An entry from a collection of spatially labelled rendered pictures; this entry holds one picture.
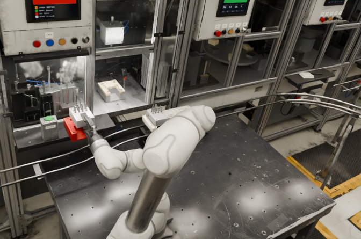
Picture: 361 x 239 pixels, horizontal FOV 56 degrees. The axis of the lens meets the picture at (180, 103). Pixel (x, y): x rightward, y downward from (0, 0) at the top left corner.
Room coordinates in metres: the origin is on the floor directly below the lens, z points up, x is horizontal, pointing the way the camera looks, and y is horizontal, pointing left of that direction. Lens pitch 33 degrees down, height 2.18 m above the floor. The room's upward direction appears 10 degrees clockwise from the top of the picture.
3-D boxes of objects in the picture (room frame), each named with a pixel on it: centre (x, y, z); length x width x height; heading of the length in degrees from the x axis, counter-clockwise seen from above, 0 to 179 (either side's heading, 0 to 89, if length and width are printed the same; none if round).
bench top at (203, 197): (1.49, -0.15, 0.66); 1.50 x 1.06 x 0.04; 128
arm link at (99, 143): (1.25, 0.35, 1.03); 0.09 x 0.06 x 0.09; 128
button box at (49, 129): (1.41, 0.67, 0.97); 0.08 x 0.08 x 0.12; 38
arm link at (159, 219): (1.10, 0.04, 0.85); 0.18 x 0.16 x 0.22; 158
